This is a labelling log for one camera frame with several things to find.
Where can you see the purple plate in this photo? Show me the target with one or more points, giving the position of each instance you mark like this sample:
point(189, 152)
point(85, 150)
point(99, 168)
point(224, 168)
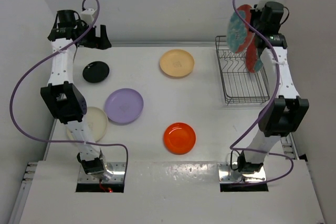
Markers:
point(124, 106)

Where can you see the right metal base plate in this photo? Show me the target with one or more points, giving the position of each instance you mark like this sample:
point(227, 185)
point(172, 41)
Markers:
point(229, 174)

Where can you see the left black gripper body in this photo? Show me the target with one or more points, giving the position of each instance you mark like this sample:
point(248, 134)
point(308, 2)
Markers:
point(82, 27)

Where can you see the wire dish rack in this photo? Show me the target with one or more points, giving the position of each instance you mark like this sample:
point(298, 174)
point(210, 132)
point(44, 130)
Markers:
point(240, 87)

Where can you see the tan plate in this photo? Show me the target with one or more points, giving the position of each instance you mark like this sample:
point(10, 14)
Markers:
point(177, 63)

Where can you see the metal base plate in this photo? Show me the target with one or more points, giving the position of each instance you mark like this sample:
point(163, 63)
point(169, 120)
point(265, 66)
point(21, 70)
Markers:
point(115, 175)
point(229, 174)

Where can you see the cream plate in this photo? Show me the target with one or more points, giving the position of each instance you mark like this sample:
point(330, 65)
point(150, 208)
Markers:
point(92, 128)

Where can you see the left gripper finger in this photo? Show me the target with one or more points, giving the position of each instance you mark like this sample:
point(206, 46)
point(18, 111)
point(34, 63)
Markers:
point(104, 42)
point(93, 39)

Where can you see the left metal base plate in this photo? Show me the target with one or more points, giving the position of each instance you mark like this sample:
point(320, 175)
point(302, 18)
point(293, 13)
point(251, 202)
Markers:
point(115, 175)

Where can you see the black plate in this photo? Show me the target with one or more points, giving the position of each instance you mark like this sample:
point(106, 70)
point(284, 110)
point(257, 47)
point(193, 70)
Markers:
point(96, 72)

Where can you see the red teal floral plate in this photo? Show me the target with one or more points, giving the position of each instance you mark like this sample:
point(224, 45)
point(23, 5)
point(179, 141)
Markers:
point(253, 61)
point(238, 35)

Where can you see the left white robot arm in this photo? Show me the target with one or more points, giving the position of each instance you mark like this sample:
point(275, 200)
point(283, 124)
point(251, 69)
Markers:
point(63, 99)

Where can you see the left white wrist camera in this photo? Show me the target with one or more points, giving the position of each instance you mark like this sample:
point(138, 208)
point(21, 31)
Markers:
point(88, 15)

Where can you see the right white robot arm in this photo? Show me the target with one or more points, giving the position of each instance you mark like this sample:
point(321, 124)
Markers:
point(286, 109)

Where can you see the orange plate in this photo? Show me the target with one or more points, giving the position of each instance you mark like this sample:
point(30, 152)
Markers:
point(179, 138)

